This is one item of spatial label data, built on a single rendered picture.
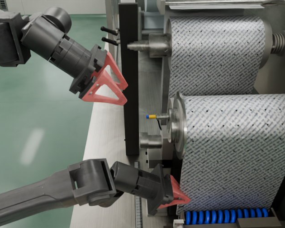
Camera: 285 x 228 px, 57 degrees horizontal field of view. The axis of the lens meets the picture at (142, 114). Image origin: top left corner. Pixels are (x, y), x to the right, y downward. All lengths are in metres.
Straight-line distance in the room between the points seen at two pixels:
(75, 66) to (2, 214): 0.29
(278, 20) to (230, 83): 0.25
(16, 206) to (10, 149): 2.08
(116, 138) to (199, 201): 0.51
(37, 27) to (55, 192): 0.29
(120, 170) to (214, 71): 0.36
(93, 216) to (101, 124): 0.45
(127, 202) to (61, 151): 1.62
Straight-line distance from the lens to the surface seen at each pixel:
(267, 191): 0.71
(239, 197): 0.70
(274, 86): 0.89
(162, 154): 0.65
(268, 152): 0.61
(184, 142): 0.52
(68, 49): 0.48
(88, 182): 0.52
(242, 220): 0.70
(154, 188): 0.59
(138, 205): 0.86
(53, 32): 0.48
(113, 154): 1.02
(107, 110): 1.25
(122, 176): 0.56
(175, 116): 0.55
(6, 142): 2.72
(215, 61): 0.72
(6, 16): 0.51
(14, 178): 2.34
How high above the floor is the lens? 1.60
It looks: 35 degrees down
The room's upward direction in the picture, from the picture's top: straight up
